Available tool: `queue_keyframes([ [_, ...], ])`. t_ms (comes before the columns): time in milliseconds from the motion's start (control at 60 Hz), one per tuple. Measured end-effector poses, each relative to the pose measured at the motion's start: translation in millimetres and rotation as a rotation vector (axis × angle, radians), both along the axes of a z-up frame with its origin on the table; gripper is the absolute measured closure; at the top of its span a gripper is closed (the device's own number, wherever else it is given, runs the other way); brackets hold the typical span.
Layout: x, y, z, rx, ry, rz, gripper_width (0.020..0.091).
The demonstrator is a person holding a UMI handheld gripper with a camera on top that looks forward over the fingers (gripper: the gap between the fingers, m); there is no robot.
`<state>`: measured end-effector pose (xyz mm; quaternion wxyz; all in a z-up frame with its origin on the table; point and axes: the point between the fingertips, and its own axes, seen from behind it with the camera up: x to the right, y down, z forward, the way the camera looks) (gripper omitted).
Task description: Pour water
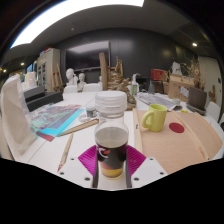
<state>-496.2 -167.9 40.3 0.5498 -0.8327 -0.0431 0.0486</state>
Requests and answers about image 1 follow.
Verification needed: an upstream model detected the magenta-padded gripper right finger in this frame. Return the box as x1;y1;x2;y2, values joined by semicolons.
124;144;168;190

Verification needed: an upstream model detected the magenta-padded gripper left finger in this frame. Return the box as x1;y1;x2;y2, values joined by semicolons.
57;144;100;190

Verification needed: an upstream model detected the clear drink bottle dark label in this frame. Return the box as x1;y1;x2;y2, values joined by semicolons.
94;90;130;181

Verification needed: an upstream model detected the packaged wooden paintbrush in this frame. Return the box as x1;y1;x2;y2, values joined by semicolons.
58;118;100;138

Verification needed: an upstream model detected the flat round red coaster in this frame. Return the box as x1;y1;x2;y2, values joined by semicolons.
168;122;186;134

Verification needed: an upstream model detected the lime green mug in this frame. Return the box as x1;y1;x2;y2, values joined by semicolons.
140;103;168;133

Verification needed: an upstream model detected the small white-lidded jar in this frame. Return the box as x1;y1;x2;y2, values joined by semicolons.
85;104;98;119

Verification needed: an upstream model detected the spread newspaper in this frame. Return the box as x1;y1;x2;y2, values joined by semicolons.
136;91;183;112

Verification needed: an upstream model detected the black flat box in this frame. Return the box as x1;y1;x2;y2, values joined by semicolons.
23;84;47;102
26;91;64;113

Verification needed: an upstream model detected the white canvas bag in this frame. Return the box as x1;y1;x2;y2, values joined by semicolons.
0;73;38;160

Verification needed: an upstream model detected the white chair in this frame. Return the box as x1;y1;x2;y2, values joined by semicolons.
63;84;78;94
82;83;103;93
205;100;222;123

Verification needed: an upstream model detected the glass flask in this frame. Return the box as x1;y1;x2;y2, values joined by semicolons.
148;78;156;95

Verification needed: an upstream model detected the clear spray bottle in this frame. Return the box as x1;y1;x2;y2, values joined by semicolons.
130;73;140;97

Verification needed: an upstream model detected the white plaster bust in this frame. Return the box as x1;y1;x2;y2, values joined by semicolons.
65;68;79;87
77;72;88;93

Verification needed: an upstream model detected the wooden easel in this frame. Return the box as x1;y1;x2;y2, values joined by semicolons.
50;63;64;93

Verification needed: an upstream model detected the red box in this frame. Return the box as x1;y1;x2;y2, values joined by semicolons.
150;68;166;82

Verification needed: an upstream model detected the wooden figure cutout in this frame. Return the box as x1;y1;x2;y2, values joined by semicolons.
209;84;217;103

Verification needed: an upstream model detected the white shelf unit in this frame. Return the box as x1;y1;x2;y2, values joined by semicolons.
35;48;62;93

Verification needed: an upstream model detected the large ceiling light panel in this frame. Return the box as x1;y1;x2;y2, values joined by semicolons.
9;0;146;49

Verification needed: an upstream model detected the black wall screen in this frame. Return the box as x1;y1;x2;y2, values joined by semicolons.
64;40;112;73

